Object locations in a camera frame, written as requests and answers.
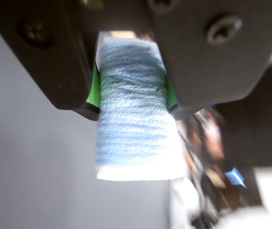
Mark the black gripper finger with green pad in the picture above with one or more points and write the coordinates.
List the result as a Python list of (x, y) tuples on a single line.
[(212, 64), (52, 59)]

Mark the small blue object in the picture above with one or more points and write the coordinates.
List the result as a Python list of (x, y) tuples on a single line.
[(235, 177)]

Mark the grey textured mat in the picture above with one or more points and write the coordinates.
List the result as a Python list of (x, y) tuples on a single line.
[(43, 171)]

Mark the block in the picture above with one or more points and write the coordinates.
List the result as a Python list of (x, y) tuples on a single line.
[(135, 133)]

